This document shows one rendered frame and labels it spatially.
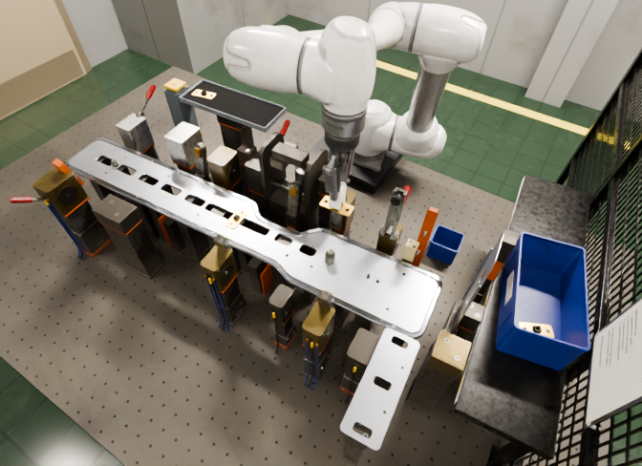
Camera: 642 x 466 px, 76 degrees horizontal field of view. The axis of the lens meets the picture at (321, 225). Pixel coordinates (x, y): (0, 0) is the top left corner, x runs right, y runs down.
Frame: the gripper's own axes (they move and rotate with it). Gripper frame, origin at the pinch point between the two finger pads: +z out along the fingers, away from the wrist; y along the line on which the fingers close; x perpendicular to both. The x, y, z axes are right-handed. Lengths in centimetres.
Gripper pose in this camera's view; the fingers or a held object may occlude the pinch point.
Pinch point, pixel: (337, 195)
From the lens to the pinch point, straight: 101.2
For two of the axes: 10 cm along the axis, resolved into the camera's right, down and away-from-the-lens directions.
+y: -4.7, 6.7, -5.7
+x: 8.8, 3.8, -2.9
